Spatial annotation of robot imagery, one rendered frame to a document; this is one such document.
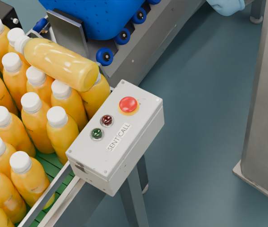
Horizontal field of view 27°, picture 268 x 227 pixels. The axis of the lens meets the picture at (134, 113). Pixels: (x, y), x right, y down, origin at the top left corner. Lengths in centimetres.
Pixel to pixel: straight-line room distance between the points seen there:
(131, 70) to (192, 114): 95
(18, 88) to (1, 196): 27
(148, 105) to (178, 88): 134
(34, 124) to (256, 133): 93
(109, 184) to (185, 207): 113
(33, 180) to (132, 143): 22
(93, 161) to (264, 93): 77
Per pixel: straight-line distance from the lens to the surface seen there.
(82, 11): 135
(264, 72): 164
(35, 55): 118
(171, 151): 231
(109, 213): 222
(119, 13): 127
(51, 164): 132
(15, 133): 122
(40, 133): 125
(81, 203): 133
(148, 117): 111
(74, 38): 139
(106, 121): 110
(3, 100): 132
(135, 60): 148
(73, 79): 113
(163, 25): 155
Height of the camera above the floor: 205
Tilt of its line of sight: 58 degrees down
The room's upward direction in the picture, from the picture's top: 10 degrees counter-clockwise
